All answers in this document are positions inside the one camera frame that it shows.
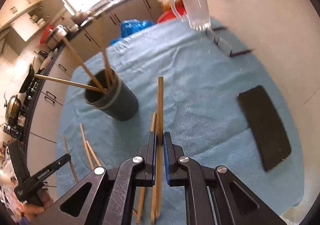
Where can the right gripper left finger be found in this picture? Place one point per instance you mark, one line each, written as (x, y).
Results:
(146, 176)

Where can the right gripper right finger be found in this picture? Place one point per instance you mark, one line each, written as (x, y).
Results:
(174, 175)

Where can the left hand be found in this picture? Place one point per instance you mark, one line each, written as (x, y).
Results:
(31, 211)

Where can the dark utensil holder cup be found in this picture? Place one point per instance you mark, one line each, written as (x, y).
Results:
(119, 103)

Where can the blue terry cloth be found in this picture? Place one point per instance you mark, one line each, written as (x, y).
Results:
(200, 111)

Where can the black smartphone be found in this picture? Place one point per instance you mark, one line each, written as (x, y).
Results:
(266, 125)

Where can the blue plastic bag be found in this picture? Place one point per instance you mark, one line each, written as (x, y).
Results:
(130, 27)

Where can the black eyeglasses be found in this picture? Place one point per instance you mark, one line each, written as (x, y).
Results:
(227, 42)

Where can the red plastic basin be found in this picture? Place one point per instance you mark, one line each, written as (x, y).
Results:
(167, 11)

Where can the steel rice cooker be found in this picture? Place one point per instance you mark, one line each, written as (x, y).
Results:
(55, 36)

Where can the clear glass mug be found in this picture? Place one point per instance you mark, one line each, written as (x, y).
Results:
(196, 12)

